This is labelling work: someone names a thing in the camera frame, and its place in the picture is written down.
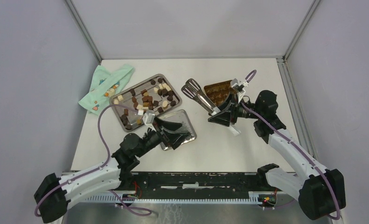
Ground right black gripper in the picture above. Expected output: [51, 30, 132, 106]
[208, 92, 262, 127]

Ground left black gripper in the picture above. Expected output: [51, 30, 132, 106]
[136, 115, 190, 158]

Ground metal serving tongs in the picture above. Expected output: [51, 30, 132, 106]
[181, 78, 242, 137]

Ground steel tray with rack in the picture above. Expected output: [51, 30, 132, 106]
[110, 74, 182, 132]

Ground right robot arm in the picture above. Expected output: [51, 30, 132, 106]
[208, 90, 346, 220]

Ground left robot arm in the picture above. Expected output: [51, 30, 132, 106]
[34, 118, 191, 224]

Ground gold chocolate box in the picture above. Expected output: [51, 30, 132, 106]
[203, 80, 235, 106]

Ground small square steel tray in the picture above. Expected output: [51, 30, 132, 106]
[159, 109, 197, 146]

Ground green printed cloth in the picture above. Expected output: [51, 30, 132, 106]
[78, 64, 135, 115]

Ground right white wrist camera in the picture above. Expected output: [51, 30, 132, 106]
[230, 78, 249, 103]

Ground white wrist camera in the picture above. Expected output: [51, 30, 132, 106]
[230, 78, 249, 103]
[138, 110, 155, 128]

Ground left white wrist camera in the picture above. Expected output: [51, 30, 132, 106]
[138, 110, 155, 128]

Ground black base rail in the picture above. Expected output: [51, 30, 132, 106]
[117, 172, 276, 200]

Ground white slotted cable duct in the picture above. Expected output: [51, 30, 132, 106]
[67, 192, 260, 205]

